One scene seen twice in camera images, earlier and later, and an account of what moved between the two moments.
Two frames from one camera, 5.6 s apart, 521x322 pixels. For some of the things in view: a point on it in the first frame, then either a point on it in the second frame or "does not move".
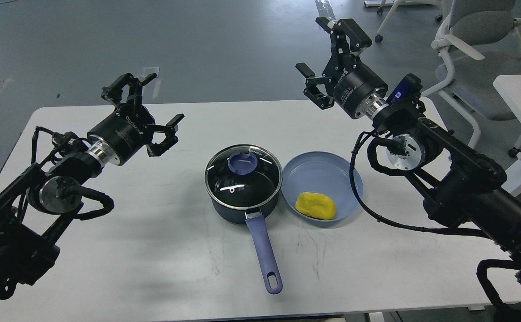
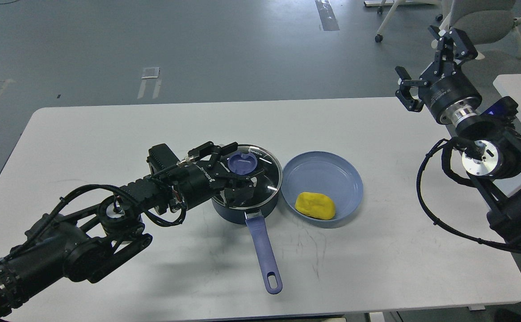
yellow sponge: x=316 y=205 does not move
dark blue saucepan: x=243 y=181 does not move
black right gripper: x=355 y=86 to x=439 y=89
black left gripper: x=119 y=136 to x=197 y=184
